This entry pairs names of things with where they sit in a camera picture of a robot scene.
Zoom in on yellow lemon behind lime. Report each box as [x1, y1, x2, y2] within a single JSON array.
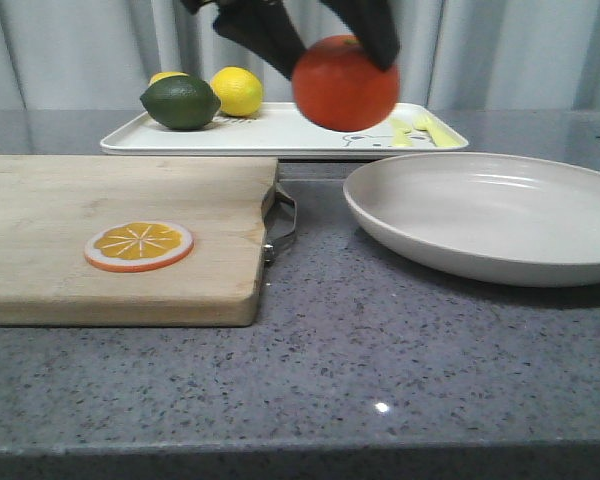
[[148, 71, 187, 86]]

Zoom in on orange slice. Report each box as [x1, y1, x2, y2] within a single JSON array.
[[84, 221, 194, 273]]

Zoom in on metal cutting board handle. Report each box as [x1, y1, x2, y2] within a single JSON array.
[[262, 183, 298, 265]]

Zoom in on green lime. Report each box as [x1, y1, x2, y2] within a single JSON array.
[[140, 75, 221, 131]]

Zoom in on wooden cutting board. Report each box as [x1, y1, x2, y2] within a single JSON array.
[[0, 155, 278, 326]]

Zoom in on yellow plastic fork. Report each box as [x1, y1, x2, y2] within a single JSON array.
[[413, 115, 462, 148]]

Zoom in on yellow plastic knife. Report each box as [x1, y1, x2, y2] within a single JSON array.
[[388, 117, 413, 148]]

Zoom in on grey curtain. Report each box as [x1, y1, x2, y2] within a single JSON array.
[[0, 1, 600, 111]]

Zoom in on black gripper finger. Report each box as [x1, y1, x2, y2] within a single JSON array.
[[213, 0, 306, 80], [322, 0, 400, 71]]

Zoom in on white rectangular tray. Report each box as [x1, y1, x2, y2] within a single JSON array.
[[100, 102, 469, 160]]

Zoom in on beige round plate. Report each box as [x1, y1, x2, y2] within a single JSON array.
[[343, 152, 600, 287]]

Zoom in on orange mandarin fruit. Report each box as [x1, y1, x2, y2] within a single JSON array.
[[291, 35, 400, 132]]

